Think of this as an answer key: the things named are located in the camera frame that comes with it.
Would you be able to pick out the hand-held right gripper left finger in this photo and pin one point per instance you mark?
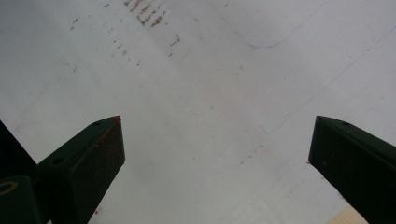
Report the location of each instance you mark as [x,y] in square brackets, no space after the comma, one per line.
[90,168]

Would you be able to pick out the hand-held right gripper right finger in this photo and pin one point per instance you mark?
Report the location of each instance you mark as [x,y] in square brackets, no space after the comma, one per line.
[351,161]

